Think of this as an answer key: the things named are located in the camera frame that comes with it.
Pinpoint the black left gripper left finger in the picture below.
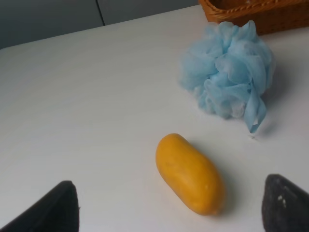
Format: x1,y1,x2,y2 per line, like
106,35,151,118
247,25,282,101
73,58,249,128
0,180,80,232

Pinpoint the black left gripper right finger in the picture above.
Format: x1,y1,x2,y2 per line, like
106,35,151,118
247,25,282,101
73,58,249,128
262,174,309,232

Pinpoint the brown wicker basket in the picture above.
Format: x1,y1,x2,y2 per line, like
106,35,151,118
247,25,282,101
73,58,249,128
198,0,309,35

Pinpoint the yellow mango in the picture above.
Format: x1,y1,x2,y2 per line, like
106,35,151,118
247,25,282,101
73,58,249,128
155,133,225,216

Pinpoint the light blue bath loofah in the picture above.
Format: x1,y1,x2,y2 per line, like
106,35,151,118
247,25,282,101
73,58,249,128
180,21,275,133

